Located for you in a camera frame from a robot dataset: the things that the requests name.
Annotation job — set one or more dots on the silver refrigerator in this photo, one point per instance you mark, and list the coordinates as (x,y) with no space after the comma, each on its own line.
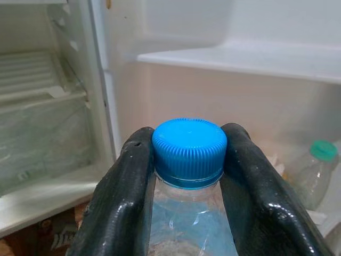
(186,93)

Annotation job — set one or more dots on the white fridge door shelf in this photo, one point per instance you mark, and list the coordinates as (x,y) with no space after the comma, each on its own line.
(239,61)

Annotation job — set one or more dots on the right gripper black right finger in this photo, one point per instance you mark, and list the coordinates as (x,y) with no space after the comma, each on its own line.
(261,213)

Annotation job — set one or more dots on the clear bottle green cap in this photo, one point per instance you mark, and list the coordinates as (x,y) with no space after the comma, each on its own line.
(317,181)

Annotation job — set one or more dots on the clear bottle blue cap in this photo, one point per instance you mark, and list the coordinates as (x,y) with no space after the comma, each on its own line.
(189,144)

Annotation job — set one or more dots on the white ribbed crisper cover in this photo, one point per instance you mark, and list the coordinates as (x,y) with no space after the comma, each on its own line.
(26,72)

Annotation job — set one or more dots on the translucent crisper drawer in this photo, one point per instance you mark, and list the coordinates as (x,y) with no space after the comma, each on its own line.
(40,138)

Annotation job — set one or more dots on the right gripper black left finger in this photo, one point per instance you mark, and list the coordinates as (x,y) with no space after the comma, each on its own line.
(120,208)

